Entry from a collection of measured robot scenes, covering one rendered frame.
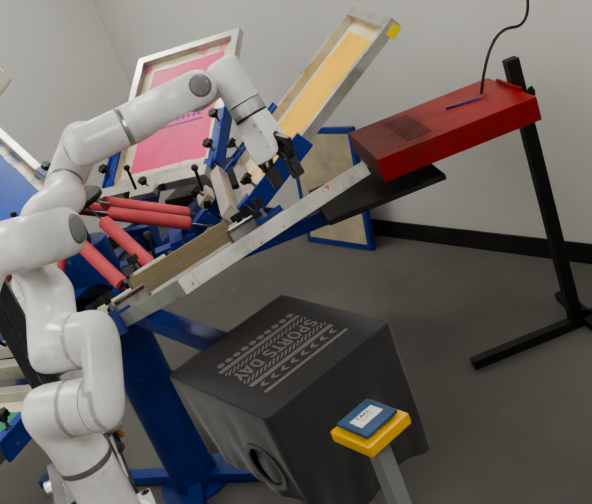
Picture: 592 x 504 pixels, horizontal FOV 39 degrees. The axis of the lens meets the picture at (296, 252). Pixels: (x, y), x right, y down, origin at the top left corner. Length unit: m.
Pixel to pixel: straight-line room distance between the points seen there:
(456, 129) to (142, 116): 1.54
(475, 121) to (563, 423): 1.15
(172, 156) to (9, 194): 0.78
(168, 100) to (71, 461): 0.72
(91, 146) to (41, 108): 4.90
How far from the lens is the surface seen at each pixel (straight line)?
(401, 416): 1.88
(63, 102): 6.71
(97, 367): 1.40
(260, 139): 1.78
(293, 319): 2.43
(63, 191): 1.74
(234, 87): 1.79
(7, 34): 6.61
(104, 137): 1.76
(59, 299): 1.47
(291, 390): 2.11
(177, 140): 3.82
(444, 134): 3.03
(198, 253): 2.50
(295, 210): 1.96
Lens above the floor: 2.03
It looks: 22 degrees down
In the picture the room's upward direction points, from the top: 21 degrees counter-clockwise
